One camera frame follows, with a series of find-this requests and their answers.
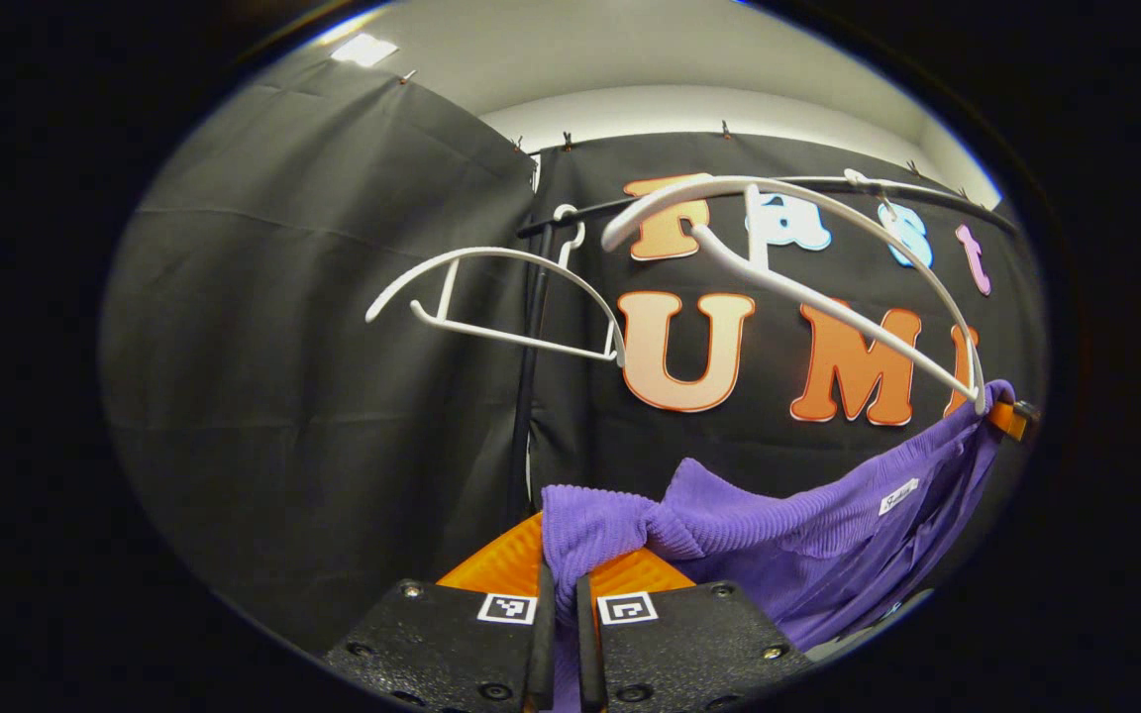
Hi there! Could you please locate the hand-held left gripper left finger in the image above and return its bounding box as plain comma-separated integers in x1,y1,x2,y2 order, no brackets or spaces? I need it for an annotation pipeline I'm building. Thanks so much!
321,510,559,713

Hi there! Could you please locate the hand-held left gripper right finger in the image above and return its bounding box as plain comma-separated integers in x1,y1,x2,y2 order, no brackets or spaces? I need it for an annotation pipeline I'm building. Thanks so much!
575,548,814,713

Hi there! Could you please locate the purple corduroy jacket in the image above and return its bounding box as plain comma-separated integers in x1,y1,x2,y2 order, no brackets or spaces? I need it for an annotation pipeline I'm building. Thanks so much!
541,379,1017,713

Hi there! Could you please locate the white plastic hanger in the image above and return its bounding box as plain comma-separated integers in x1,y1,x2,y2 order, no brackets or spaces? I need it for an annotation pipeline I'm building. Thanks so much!
600,168,989,415
364,203,628,369

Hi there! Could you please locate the black metal clothes rack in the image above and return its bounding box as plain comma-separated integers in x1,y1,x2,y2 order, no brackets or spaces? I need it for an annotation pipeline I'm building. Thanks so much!
503,176,1019,531

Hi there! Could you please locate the plain black backdrop cloth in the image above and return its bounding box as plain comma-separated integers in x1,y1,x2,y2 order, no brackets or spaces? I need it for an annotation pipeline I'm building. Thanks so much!
100,54,540,655

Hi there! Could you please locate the small ceiling light panel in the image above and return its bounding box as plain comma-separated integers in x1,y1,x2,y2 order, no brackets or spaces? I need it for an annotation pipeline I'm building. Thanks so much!
331,33,400,68

